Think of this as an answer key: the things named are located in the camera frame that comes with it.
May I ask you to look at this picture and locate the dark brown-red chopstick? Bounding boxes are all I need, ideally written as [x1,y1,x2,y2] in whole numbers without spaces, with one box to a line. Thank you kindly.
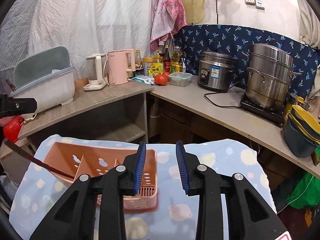
[4,138,74,179]

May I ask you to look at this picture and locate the red plastic basin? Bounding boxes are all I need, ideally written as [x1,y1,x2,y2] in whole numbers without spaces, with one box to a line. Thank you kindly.
[3,116,24,143]

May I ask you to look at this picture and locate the white dish drainer with lid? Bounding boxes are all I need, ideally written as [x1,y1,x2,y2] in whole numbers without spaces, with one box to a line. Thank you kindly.
[11,46,75,120]

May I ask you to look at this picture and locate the pink perforated utensil holder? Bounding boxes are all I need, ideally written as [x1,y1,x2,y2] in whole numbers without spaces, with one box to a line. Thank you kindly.
[43,142,158,213]

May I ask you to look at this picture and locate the green plastic bag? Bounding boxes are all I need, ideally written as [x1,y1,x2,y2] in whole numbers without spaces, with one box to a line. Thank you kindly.
[286,173,320,209]

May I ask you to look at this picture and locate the blue patterned tablecloth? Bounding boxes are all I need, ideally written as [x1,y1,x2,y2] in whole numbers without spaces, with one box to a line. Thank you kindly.
[9,139,274,239]

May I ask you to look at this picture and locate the white glass kettle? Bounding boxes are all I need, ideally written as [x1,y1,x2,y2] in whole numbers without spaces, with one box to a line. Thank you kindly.
[84,53,108,92]

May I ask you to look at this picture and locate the dark green yellow-rimmed bowls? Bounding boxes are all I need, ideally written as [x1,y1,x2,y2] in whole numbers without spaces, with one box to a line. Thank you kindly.
[283,103,319,158]

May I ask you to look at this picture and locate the black induction cooker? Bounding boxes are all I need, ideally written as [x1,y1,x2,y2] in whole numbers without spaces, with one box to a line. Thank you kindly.
[240,94,284,127]

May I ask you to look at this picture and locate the pink electric kettle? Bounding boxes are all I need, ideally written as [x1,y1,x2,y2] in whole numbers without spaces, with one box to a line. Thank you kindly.
[107,49,136,85]

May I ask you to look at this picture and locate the blue wet wipes pack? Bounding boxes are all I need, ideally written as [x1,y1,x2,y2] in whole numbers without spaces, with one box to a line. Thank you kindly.
[132,75,155,86]

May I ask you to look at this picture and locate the red tomato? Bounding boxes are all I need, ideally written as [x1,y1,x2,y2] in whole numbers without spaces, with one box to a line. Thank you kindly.
[154,73,168,86]

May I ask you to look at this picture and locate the white tin can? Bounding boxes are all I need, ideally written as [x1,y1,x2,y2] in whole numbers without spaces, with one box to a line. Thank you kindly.
[142,57,155,76]

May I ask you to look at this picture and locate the large steel steamer pot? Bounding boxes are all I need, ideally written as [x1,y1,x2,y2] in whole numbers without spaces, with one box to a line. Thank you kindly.
[245,43,299,112]

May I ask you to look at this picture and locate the steel rice cooker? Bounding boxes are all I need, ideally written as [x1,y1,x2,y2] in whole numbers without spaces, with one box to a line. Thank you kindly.
[197,51,235,91]

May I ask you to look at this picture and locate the yellow seasoning packet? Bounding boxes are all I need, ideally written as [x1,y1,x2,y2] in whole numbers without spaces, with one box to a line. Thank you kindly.
[149,62,163,76]

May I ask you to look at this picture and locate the clear food container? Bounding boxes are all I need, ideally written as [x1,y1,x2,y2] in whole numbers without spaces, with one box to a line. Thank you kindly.
[168,72,193,87]

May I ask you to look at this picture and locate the dark soy sauce bottle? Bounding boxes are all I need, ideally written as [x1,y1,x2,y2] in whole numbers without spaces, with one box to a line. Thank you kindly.
[163,44,171,73]

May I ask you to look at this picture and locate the cooking oil bottle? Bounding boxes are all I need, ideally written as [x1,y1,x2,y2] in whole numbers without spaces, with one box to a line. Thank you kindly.
[170,46,183,73]

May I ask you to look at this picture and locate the pink floral apron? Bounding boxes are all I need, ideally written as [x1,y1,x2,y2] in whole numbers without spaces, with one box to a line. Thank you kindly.
[150,0,187,52]

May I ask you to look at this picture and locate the blue patterned backsplash cloth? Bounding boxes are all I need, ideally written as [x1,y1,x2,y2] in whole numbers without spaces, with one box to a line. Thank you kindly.
[174,24,319,98]

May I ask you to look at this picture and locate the yellow cutting board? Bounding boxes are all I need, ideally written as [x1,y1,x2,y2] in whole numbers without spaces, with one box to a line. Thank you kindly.
[182,0,205,25]

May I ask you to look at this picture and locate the black power cable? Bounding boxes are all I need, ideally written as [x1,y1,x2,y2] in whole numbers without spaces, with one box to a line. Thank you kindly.
[203,81,246,110]

